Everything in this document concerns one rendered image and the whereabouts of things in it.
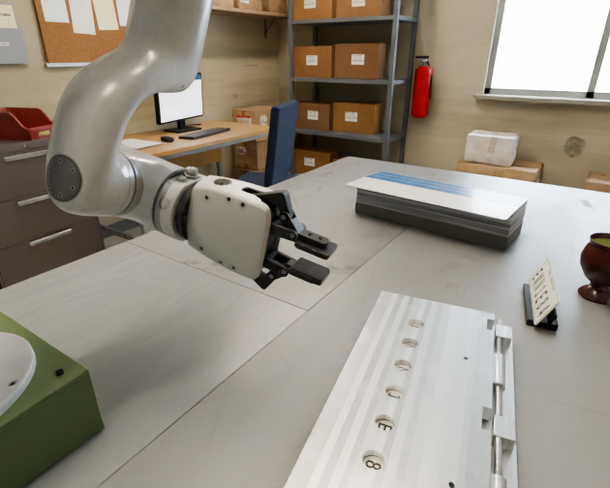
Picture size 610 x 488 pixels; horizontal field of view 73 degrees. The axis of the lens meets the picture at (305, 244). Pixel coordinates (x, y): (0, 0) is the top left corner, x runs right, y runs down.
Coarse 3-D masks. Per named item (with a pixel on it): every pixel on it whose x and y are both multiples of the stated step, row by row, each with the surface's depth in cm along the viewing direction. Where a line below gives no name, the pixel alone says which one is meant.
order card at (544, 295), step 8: (544, 264) 76; (536, 272) 77; (544, 272) 74; (552, 272) 71; (536, 280) 75; (544, 280) 72; (552, 280) 69; (536, 288) 73; (544, 288) 70; (552, 288) 67; (536, 296) 71; (544, 296) 68; (552, 296) 65; (536, 304) 69; (544, 304) 66; (552, 304) 64; (536, 312) 67; (544, 312) 65; (536, 320) 65
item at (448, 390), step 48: (384, 336) 58; (432, 336) 58; (480, 336) 58; (336, 384) 50; (384, 384) 50; (432, 384) 50; (480, 384) 50; (336, 432) 43; (384, 432) 43; (432, 432) 43; (480, 432) 43; (288, 480) 38; (336, 480) 38; (384, 480) 38; (432, 480) 38; (480, 480) 38
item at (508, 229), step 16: (400, 176) 116; (368, 192) 111; (480, 192) 103; (368, 208) 113; (384, 208) 110; (400, 208) 107; (416, 208) 104; (432, 208) 101; (448, 208) 98; (416, 224) 105; (432, 224) 102; (448, 224) 100; (464, 224) 97; (480, 224) 95; (496, 224) 93; (512, 224) 92; (480, 240) 96; (496, 240) 94; (512, 240) 97
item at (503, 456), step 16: (496, 336) 59; (496, 352) 56; (512, 368) 55; (512, 384) 53; (496, 400) 48; (512, 400) 50; (496, 416) 46; (512, 416) 48; (496, 432) 44; (512, 432) 44; (496, 448) 42; (512, 448) 43; (496, 464) 41; (512, 464) 42; (512, 480) 41
